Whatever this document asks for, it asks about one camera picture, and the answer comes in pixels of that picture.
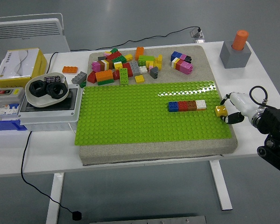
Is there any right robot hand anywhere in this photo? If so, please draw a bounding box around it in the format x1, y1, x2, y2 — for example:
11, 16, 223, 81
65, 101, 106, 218
220, 91, 260, 125

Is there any yellow square toy brick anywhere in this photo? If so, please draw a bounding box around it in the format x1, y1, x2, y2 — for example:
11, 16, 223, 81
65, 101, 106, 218
215, 105, 228, 117

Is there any blue and pink brick stack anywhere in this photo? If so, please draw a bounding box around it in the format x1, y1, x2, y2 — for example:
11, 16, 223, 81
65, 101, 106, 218
171, 51, 189, 62

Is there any white square toy brick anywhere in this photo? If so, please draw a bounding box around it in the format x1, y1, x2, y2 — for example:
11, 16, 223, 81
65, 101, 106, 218
195, 99, 207, 111

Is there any blue square toy brick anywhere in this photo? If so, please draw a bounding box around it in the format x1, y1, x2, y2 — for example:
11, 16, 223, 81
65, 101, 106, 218
168, 101, 179, 113

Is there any green studded baseplate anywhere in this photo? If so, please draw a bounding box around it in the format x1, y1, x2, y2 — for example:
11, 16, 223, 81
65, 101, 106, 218
74, 80, 232, 147

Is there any grey cube holder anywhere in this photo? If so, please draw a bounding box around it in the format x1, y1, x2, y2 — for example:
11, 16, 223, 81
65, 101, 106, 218
219, 41, 252, 69

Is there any orange cylinder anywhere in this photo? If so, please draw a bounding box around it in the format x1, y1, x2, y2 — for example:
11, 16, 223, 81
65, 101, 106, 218
231, 29, 249, 51

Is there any white yellow red pink stack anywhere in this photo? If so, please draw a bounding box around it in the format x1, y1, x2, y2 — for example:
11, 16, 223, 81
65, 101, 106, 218
171, 57, 194, 75

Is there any silver floor socket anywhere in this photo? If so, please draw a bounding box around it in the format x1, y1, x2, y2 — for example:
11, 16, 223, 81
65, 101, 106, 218
190, 27, 205, 43

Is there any white table leg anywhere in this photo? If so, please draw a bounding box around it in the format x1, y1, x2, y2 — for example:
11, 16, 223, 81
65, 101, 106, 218
209, 160, 233, 211
45, 173, 65, 224

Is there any dark grey slope brick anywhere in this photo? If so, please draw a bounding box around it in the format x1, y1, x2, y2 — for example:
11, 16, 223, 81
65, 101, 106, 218
149, 66, 160, 79

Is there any yellow stepped brick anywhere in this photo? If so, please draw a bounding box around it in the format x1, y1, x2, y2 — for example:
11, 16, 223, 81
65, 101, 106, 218
154, 54, 163, 70

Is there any grey-brown mat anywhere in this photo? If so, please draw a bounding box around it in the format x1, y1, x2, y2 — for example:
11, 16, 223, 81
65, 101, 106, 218
79, 45, 238, 167

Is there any light green big brick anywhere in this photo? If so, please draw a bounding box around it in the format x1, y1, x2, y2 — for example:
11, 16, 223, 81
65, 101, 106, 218
138, 55, 155, 67

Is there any light grey long brick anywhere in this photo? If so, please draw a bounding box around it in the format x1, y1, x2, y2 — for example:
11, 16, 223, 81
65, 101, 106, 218
129, 61, 141, 76

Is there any orange tall brick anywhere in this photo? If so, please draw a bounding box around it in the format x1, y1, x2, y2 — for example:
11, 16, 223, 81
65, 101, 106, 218
135, 46, 145, 61

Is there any red tall brick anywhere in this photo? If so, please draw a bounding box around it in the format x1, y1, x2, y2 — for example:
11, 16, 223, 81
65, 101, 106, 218
122, 62, 133, 77

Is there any light green long plate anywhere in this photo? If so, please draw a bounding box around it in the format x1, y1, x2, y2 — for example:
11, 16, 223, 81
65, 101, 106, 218
119, 68, 129, 85

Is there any red long brick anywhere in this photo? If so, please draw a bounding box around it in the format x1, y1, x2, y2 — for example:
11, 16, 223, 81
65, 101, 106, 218
106, 51, 123, 61

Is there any dark green long plate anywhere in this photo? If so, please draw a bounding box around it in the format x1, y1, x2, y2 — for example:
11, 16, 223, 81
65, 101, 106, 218
97, 78, 115, 86

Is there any orange big brick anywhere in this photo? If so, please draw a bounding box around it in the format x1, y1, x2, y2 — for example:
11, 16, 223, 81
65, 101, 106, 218
95, 69, 114, 82

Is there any pink white brown brick stack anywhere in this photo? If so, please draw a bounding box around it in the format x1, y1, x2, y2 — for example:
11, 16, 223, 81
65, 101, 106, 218
91, 59, 114, 72

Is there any red slope brick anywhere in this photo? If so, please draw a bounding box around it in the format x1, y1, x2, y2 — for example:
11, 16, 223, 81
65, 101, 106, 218
87, 71, 98, 84

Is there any orange flat brick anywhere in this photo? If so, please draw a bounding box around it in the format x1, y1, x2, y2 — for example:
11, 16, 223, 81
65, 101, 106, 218
62, 66, 79, 74

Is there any large black nut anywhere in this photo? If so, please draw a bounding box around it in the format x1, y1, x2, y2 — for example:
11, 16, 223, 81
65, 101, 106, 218
29, 79, 47, 97
44, 83, 66, 100

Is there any purple circuit board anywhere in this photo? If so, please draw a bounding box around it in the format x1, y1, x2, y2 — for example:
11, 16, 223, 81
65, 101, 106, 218
43, 74, 62, 84

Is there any grey junction box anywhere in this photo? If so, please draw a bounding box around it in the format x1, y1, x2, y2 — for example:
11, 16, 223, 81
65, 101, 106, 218
17, 84, 84, 131

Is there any white bowl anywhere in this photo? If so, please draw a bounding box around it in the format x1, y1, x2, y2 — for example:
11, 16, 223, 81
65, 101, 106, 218
25, 72, 70, 108

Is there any white panel heater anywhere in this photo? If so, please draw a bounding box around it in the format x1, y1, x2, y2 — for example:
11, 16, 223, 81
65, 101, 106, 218
0, 13, 70, 56

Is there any yellow tissue box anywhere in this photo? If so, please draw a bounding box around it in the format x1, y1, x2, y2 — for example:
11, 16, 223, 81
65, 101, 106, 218
0, 48, 48, 89

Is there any white circuit breaker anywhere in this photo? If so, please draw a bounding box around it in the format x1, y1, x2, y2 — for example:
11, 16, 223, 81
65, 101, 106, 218
0, 104, 21, 122

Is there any blue plastic bin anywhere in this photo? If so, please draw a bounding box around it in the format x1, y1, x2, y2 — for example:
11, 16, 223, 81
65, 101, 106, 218
0, 119, 28, 132

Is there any black floor cable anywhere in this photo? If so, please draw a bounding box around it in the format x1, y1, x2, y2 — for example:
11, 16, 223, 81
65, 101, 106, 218
70, 26, 201, 51

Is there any black power cord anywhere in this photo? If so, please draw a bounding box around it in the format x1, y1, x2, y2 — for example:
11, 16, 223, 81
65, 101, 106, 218
21, 51, 75, 214

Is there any grey switch box red button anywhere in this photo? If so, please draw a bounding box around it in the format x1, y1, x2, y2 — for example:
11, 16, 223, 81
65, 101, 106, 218
0, 87, 26, 108

